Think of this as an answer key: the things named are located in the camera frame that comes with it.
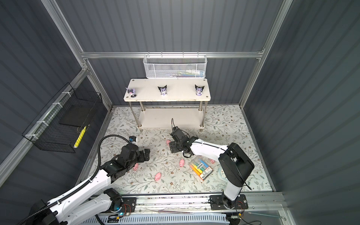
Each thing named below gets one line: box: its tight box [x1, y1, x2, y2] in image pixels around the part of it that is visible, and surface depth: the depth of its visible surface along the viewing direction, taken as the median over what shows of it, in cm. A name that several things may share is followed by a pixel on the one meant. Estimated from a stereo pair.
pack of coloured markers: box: [188, 157, 214, 181], surface depth 87 cm
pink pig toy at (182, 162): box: [179, 158, 186, 168], surface depth 89 cm
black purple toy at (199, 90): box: [194, 84, 205, 97], surface depth 77 cm
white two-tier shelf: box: [123, 78, 211, 131], surface depth 88 cm
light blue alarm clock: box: [217, 166, 229, 182], surface depth 82 cm
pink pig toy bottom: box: [154, 172, 162, 181], surface depth 84 cm
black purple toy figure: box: [157, 84, 167, 97], surface depth 77 cm
